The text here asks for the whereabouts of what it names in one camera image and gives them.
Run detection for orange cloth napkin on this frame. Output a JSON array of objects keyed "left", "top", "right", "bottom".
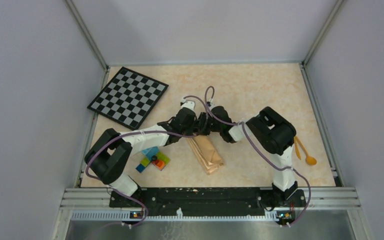
[{"left": 187, "top": 135, "right": 224, "bottom": 175}]

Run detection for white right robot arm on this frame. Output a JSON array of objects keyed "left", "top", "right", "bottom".
[{"left": 193, "top": 106, "right": 298, "bottom": 206}]

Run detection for black white checkerboard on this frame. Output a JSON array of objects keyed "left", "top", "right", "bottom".
[{"left": 87, "top": 67, "right": 169, "bottom": 130}]

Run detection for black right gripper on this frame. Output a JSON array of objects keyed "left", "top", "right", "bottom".
[{"left": 193, "top": 112, "right": 223, "bottom": 136}]

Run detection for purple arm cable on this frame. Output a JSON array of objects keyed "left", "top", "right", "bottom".
[
  {"left": 204, "top": 86, "right": 312, "bottom": 228},
  {"left": 85, "top": 95, "right": 213, "bottom": 229}
]

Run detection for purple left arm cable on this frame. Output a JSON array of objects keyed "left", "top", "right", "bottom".
[{"left": 85, "top": 95, "right": 213, "bottom": 229}]

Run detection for colourful toy block pile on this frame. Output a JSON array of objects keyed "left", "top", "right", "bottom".
[{"left": 135, "top": 147, "right": 171, "bottom": 173}]

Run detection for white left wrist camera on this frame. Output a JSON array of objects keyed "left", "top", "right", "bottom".
[{"left": 180, "top": 98, "right": 196, "bottom": 112}]

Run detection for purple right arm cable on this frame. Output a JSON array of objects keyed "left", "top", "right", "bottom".
[{"left": 204, "top": 86, "right": 312, "bottom": 228}]

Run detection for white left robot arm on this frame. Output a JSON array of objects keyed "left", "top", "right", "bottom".
[{"left": 84, "top": 106, "right": 196, "bottom": 207}]

